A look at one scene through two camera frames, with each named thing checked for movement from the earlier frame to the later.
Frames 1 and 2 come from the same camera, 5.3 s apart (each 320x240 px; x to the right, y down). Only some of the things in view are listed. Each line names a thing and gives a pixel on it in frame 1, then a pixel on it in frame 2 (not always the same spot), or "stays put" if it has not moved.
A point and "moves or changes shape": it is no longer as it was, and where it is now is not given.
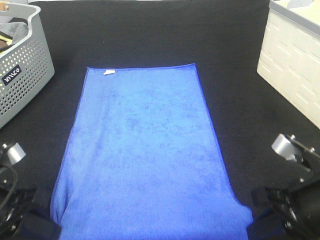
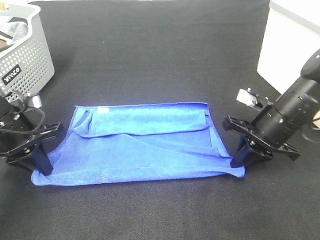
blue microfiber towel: (144, 161) moves or changes shape
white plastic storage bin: (290, 53) stays put
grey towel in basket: (17, 30) stays put
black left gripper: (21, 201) to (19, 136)
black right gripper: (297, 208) to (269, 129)
